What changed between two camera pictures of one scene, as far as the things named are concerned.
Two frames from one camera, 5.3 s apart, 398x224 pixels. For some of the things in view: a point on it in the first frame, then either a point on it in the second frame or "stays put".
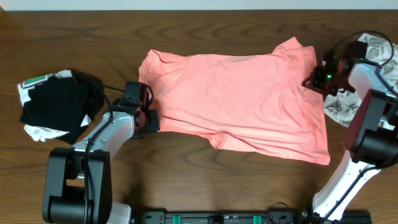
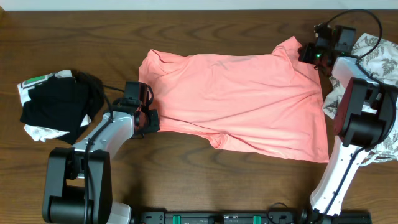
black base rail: (227, 216) stays put
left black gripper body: (150, 122) stays put
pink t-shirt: (260, 102) stays put
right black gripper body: (328, 83) -> (314, 54)
